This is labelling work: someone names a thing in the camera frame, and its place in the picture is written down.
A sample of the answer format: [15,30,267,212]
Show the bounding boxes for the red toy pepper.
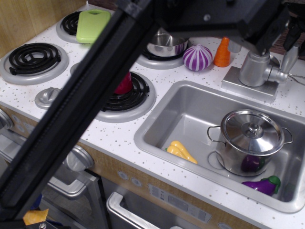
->
[114,72,133,94]

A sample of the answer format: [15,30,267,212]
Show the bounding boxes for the back right stove burner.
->
[136,48,186,70]

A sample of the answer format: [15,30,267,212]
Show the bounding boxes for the steel pot with lid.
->
[209,109,294,177]

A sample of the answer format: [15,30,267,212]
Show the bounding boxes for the silver toy faucet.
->
[221,51,289,103]

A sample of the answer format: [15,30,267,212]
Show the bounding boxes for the purple striped toy onion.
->
[183,44,213,71]

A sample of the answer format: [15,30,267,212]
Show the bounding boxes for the grey middle stove knob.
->
[70,62,80,75]

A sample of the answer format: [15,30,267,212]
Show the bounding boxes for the purple toy eggplant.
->
[242,176,281,196]

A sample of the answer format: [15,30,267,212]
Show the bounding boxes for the front left stove burner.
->
[0,43,69,85]

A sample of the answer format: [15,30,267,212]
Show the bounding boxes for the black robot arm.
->
[0,0,290,225]

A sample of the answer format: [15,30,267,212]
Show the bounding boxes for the silver dishwasher door handle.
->
[106,192,158,229]

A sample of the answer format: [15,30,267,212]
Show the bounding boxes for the green toy cutting board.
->
[76,9,111,43]

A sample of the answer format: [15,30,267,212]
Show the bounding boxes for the stove burner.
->
[95,72,156,123]
[56,11,81,43]
[0,43,69,85]
[136,48,186,70]

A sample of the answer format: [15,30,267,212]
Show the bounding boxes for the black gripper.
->
[283,3,305,51]

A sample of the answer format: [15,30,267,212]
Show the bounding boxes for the orange toy carrot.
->
[213,37,231,67]

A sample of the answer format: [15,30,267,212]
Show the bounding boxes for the grey toy sink basin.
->
[134,81,305,213]

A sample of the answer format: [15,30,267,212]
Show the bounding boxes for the silver oven dial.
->
[0,109,14,129]
[63,145,94,172]

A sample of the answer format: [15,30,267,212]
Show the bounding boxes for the small steel saucepan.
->
[146,28,189,57]

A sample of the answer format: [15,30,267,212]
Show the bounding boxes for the yellow cloth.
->
[23,209,49,226]

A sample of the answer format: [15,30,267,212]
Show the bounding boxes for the grey front stove knob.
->
[34,87,61,110]

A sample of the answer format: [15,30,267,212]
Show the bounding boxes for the front right stove burner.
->
[95,72,156,123]

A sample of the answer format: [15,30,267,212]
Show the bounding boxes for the grey stove knob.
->
[34,87,61,110]
[70,62,80,75]

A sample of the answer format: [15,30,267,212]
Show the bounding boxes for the silver left oven dial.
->
[0,109,14,129]

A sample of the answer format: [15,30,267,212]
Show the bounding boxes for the silver oven door handle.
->
[48,177,87,200]

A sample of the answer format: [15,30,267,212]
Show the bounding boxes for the back left stove burner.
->
[56,11,81,43]

